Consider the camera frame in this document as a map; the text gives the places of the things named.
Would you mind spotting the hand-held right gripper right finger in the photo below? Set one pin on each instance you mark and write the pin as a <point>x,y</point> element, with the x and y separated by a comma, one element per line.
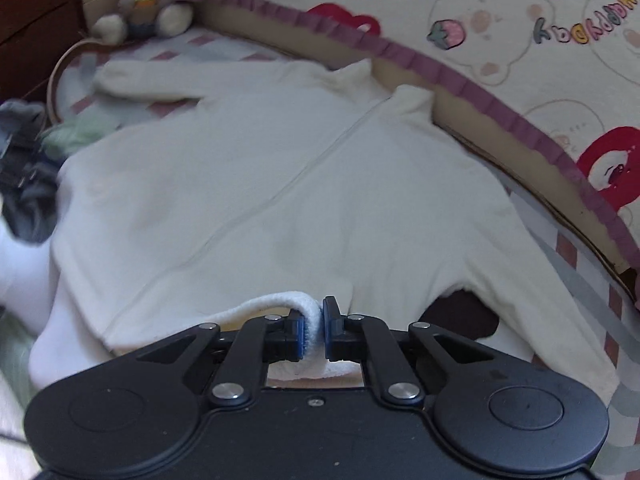
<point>328,330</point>

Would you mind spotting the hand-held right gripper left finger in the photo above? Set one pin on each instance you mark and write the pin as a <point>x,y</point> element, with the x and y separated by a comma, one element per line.
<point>298,332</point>

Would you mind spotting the white fleece jacket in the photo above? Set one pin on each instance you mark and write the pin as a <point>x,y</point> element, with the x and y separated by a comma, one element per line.
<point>300,185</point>

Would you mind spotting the white cloth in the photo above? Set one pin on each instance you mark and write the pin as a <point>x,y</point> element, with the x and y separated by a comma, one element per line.
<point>20,270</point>

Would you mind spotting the grey blue cloth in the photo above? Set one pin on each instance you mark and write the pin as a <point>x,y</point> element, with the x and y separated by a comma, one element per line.
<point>30,200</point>

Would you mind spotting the bear printed bed sheet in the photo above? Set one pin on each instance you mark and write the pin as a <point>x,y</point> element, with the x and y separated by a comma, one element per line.
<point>500,10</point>

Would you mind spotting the brown wooden cabinet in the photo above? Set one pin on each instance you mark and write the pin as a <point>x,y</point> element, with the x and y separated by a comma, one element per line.
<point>35,20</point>

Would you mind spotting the beige bed frame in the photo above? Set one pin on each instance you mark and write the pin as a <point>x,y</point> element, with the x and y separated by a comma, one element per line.
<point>500,130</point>

